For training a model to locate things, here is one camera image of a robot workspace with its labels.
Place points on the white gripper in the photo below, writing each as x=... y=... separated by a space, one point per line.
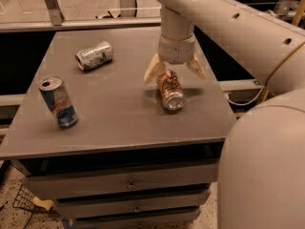
x=176 y=51

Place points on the orange soda can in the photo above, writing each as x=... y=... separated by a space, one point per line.
x=172 y=95

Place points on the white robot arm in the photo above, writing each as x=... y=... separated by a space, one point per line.
x=261 y=174

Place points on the green white crushed can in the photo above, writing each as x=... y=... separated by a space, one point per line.
x=95 y=56

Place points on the blue silver energy drink can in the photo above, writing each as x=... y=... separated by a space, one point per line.
x=56 y=96

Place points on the grey drawer cabinet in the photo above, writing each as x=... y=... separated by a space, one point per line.
x=121 y=120

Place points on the grey metal railing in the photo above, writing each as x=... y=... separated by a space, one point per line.
x=71 y=15

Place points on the top grey drawer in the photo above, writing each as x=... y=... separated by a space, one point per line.
x=77 y=185

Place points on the grey drawer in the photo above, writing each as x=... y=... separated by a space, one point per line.
x=140 y=219
x=77 y=185
x=133 y=204

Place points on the bottom grey drawer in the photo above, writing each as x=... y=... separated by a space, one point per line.
x=140 y=219

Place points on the middle grey drawer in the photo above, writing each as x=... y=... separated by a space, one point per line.
x=133 y=204

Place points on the black wire basket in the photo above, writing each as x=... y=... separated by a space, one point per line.
x=23 y=200

